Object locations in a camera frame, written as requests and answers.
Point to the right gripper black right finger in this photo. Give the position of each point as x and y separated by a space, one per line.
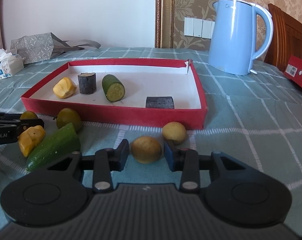
190 163

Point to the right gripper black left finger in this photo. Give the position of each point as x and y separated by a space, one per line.
102 163

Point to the small green lime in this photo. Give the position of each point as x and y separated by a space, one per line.
28 115

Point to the yellow jackfruit piece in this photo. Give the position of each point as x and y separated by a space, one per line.
30 138
64 88

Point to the long green cucumber piece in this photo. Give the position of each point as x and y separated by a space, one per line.
62 142

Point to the large green lime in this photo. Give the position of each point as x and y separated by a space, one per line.
68 115

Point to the white tissue pack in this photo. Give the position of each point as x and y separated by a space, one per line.
10 63

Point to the lying dark sugarcane piece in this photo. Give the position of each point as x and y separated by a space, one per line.
159 102

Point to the yellow jackfruit piece in tray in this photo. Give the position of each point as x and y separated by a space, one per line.
64 88

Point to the grey patterned gift bag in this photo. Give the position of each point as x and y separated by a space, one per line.
42 47

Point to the green cucumber half in tray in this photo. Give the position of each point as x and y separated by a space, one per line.
113 89

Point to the red shallow cardboard tray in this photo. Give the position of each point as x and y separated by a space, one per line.
142 92

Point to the light blue electric kettle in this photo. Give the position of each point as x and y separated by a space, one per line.
233 42

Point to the red cardboard box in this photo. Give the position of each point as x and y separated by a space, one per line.
293 70

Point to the wooden headboard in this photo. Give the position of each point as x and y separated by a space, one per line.
287 39

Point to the white wall switch panel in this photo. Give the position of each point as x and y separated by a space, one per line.
200 28

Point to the gold ornate wall frame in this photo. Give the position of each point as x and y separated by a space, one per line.
169 22

